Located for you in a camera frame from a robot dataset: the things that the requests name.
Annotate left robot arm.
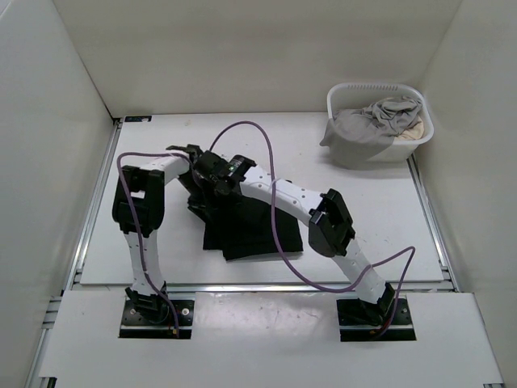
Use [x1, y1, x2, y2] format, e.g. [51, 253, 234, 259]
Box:
[111, 145, 207, 330]

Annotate beige garment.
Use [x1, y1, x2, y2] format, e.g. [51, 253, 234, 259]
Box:
[395, 116, 425, 141]

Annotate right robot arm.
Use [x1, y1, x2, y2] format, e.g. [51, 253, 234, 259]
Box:
[188, 149, 395, 326]

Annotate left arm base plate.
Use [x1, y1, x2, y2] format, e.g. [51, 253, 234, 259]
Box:
[119, 299, 195, 340]

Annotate black label sticker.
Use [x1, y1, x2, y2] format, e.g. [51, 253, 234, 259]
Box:
[124, 116, 152, 123]

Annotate black trousers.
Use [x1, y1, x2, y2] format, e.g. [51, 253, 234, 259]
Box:
[185, 177, 305, 263]

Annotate grey garment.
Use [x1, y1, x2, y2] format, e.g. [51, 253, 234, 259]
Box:
[320, 96, 422, 167]

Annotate white laundry basket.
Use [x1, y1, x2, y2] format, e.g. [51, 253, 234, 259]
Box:
[320, 82, 434, 168]

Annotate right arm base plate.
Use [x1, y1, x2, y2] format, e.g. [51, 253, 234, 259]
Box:
[336, 297, 417, 342]

